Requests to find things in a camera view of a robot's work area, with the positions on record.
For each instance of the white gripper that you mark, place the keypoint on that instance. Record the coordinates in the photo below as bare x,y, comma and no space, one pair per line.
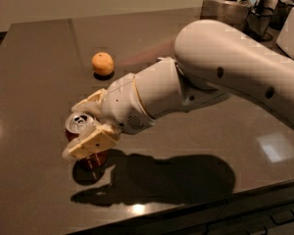
121,102

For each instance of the red coke can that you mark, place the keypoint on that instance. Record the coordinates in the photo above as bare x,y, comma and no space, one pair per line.
84,132

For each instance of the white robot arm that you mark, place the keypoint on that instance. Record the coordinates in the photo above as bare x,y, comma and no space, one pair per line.
210,60

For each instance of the orange fruit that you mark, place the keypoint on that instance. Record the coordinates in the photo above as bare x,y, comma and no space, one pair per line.
102,64

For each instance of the metal snack dispenser base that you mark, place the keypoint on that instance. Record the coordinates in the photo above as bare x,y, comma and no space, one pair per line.
228,12

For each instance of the white napkin dispenser box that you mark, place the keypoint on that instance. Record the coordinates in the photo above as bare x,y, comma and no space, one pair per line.
285,40

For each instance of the black wire mesh basket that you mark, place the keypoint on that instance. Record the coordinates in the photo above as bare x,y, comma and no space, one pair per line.
258,21

